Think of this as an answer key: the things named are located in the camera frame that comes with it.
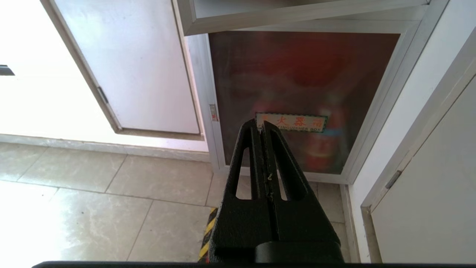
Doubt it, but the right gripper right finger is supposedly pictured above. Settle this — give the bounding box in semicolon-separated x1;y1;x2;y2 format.
260;122;344;263

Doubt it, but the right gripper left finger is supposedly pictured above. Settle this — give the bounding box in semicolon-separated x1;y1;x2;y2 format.
208;119;275;263

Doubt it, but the red fire extinguisher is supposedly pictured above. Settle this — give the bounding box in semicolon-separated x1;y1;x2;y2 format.
306;108;347;172

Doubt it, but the white cabinet label sticker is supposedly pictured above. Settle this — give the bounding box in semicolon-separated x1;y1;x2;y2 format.
255;112;328;134

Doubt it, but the white door with hinge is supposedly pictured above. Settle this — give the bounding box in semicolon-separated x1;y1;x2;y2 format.
40;0;205;141
360;26;476;264

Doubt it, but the glass extinguisher cabinet door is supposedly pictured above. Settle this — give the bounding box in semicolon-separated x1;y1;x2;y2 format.
186;19;428;184

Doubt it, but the yellow black hazard tape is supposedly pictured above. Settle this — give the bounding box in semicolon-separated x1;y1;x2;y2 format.
197;207;218;262

